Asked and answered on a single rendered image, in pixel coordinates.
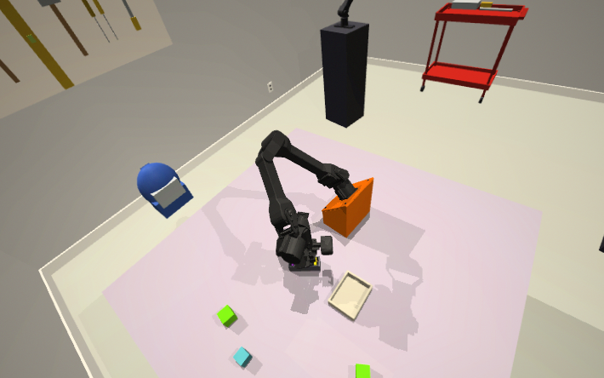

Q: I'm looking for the teal cube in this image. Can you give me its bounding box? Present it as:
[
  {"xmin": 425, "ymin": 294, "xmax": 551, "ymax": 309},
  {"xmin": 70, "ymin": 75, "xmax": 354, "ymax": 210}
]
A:
[{"xmin": 233, "ymin": 347, "xmax": 253, "ymax": 368}]

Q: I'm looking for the green cube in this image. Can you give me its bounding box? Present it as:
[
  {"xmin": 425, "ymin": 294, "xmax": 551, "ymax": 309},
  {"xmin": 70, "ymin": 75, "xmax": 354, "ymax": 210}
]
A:
[
  {"xmin": 356, "ymin": 364, "xmax": 371, "ymax": 378},
  {"xmin": 217, "ymin": 305, "xmax": 238, "ymax": 327}
]

